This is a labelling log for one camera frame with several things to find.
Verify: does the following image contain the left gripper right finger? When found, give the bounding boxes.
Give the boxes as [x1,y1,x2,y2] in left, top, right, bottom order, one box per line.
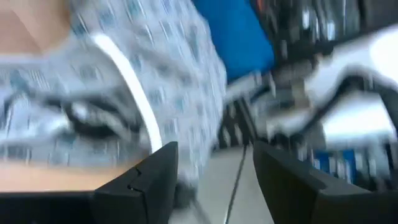
[252,141,371,224]

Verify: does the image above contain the black aluminium table frame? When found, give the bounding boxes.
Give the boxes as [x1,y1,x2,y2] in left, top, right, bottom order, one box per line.
[217,96,259,150]

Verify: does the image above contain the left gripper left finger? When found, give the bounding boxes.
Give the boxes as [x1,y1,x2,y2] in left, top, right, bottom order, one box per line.
[92,141,180,224]

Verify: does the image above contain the grey patterned hospital gown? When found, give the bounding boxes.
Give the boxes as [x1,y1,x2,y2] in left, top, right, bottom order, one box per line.
[0,0,229,187]

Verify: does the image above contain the blue fabric pouch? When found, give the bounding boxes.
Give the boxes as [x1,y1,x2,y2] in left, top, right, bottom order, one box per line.
[192,0,276,83]

